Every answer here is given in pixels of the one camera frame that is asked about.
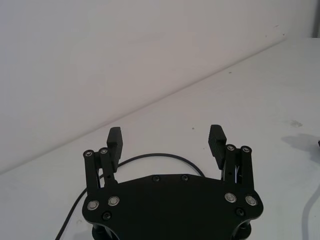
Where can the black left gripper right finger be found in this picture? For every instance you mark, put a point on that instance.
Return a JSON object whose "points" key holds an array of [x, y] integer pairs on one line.
{"points": [[217, 147]]}

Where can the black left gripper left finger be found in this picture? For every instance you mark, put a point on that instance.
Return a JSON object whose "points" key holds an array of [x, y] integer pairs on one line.
{"points": [[113, 150]]}

